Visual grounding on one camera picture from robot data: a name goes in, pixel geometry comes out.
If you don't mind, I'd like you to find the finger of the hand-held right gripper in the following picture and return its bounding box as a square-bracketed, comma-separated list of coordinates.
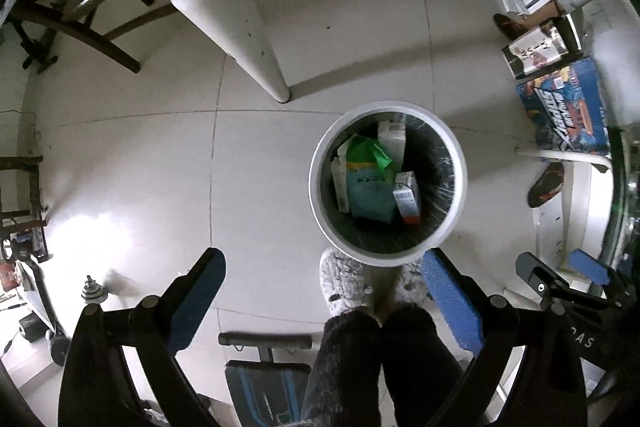
[515, 251, 608, 308]
[570, 248, 626, 288]

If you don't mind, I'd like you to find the small orange and white box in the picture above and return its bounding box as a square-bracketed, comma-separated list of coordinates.
[392, 171, 423, 225]

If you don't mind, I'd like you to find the green and teal packet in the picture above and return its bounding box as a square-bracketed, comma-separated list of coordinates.
[345, 134, 401, 224]

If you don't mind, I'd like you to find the dark wooden chair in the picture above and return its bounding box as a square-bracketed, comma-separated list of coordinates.
[7, 0, 178, 75]

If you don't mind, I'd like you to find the blue printed box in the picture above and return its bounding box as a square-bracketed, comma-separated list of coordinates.
[515, 57, 614, 162]

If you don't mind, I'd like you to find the white carton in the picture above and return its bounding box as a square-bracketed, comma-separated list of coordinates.
[377, 119, 407, 168]

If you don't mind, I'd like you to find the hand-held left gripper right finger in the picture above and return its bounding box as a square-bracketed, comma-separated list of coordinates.
[421, 248, 589, 427]

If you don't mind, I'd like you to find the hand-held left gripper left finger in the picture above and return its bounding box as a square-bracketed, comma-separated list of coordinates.
[59, 248, 227, 427]

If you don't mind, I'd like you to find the white round trash bin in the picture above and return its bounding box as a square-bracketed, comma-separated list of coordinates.
[308, 102, 469, 268]

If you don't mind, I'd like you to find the small dumbbell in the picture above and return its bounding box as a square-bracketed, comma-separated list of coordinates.
[80, 274, 109, 306]

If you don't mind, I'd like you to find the white wheeled cart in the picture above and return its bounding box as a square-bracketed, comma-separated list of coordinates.
[15, 252, 72, 365]

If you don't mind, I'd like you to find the grey fuzzy slipper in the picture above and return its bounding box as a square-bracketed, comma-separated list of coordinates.
[319, 247, 381, 314]

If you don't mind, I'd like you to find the dark red patterned shoe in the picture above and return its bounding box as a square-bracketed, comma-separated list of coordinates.
[527, 161, 566, 208]
[494, 13, 526, 40]

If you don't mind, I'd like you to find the black white printed box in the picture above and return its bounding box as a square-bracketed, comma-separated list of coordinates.
[501, 17, 584, 80]

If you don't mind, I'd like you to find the black and blue weight bench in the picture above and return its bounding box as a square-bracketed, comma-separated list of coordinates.
[218, 331, 326, 427]

